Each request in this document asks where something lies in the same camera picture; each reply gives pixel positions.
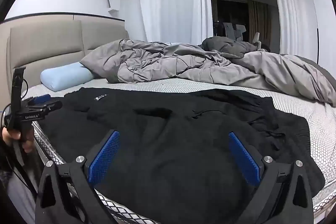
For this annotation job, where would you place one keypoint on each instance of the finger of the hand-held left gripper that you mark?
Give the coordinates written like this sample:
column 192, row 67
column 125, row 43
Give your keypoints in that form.
column 39, row 99
column 50, row 107

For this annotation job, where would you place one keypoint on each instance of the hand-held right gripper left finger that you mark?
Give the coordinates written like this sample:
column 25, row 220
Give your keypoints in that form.
column 103, row 158

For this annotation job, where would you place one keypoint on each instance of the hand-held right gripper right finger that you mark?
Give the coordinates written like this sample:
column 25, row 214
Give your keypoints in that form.
column 244, row 161

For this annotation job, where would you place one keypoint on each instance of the black pants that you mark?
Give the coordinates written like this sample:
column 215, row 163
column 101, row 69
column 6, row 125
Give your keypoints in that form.
column 170, row 140

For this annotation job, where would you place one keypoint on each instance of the person's left forearm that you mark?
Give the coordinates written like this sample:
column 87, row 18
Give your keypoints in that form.
column 5, row 171

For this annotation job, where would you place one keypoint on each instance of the person's left hand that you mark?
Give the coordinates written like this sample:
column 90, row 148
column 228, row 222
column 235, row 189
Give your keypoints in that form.
column 13, row 136

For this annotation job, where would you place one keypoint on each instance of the light blue pillow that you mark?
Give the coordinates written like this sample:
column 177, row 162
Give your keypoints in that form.
column 63, row 75

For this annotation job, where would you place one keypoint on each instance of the beige padded headboard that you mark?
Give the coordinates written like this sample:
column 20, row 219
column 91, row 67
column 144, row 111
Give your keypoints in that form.
column 50, row 43

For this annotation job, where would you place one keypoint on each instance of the white honeycomb bed mattress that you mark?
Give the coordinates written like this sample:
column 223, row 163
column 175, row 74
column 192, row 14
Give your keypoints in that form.
column 315, row 119

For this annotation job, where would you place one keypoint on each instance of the grey duvet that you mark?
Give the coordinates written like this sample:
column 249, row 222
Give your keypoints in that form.
column 183, row 64

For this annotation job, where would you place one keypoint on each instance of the dark grey pillow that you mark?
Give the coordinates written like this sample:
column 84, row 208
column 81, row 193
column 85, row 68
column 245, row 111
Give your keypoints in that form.
column 228, row 45

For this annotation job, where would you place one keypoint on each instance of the white curved object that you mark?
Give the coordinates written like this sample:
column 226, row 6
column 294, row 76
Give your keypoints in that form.
column 256, row 39

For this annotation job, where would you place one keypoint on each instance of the grey chair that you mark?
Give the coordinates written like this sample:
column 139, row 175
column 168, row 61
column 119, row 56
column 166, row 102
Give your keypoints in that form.
column 227, row 28
column 239, row 32

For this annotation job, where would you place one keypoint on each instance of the brown curtain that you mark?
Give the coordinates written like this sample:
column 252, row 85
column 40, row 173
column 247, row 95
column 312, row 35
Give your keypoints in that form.
column 260, row 19

